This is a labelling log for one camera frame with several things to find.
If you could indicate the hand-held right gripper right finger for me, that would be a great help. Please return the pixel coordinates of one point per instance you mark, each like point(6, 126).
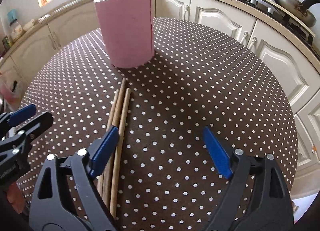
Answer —
point(217, 151)

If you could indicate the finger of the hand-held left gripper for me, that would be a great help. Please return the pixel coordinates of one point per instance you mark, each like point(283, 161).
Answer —
point(37, 126)
point(22, 114)

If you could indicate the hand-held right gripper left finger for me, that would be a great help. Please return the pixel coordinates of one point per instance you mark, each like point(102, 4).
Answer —
point(105, 148)

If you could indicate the long wooden chopstick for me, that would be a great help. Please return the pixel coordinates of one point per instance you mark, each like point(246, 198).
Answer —
point(123, 126)
point(115, 101)
point(120, 103)

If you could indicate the pink cup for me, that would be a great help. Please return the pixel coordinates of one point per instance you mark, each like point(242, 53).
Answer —
point(127, 30)

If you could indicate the person's left hand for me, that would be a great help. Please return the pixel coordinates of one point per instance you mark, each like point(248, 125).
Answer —
point(16, 198)

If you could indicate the clear plastic bag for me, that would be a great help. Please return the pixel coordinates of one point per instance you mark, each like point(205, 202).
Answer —
point(10, 88)

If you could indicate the brown polka dot tablecloth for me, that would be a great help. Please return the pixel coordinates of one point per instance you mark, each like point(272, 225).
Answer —
point(187, 83)

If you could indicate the dark packet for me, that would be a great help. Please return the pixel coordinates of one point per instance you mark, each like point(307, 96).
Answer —
point(6, 42)

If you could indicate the jar with white lid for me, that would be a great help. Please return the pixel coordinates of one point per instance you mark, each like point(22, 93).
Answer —
point(17, 32)

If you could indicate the blue box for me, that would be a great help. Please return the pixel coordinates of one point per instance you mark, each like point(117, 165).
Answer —
point(12, 16)

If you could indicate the steel wok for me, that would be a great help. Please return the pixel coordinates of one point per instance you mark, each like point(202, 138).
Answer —
point(292, 8)

